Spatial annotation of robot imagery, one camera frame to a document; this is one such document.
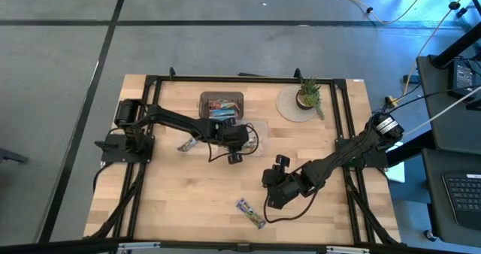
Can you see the purple wrapped granola bar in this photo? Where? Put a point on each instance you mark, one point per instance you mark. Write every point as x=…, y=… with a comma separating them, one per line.
x=250, y=212

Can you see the grey stand foot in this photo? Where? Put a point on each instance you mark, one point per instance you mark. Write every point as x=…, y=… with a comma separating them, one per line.
x=13, y=155

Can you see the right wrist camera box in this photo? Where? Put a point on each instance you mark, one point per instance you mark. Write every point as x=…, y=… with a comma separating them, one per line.
x=282, y=161

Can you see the silver wrapped granola bar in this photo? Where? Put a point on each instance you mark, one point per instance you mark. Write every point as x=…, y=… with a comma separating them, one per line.
x=188, y=144

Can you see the black table frame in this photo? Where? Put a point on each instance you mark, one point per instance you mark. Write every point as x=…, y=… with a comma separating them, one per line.
x=244, y=79

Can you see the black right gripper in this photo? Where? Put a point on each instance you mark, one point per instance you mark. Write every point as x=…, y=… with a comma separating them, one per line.
x=290, y=185

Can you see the red blue granola bar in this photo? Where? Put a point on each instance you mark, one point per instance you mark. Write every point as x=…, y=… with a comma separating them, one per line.
x=222, y=113

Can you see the green red Chewy granola bar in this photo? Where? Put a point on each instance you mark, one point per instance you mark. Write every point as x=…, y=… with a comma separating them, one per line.
x=221, y=104

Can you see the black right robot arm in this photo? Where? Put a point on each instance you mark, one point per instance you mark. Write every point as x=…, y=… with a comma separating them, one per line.
x=338, y=157

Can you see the black slanted pole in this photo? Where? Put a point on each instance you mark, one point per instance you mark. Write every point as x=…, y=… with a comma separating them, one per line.
x=456, y=47

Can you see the silver aluminium bracket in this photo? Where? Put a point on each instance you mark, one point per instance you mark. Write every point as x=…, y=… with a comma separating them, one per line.
x=139, y=245
x=347, y=250

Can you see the brown plant pot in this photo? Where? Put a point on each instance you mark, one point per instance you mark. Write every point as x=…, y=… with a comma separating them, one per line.
x=300, y=103

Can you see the black power adapter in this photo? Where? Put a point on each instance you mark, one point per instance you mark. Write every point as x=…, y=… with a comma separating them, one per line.
x=463, y=79

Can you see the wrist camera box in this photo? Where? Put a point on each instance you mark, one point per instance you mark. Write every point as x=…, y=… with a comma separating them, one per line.
x=235, y=158
x=282, y=161

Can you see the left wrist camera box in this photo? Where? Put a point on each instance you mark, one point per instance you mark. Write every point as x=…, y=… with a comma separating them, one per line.
x=235, y=158

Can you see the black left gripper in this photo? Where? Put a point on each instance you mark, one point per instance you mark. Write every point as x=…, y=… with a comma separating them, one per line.
x=233, y=136

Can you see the clear plastic bin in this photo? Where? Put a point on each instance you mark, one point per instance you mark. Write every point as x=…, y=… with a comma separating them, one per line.
x=263, y=128

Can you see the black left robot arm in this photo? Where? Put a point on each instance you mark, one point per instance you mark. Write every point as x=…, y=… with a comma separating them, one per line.
x=176, y=120

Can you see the black keyboard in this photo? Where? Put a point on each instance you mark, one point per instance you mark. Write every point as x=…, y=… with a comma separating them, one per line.
x=466, y=199

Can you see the round woven mat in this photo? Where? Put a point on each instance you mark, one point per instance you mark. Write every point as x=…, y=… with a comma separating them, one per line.
x=287, y=105

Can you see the green succulent plant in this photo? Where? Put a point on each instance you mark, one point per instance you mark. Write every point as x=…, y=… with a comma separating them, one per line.
x=311, y=92

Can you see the grey desk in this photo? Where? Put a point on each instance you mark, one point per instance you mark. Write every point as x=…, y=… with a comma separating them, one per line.
x=443, y=133

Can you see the black frame clamp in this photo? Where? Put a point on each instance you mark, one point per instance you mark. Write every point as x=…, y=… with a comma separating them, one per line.
x=172, y=73
x=298, y=73

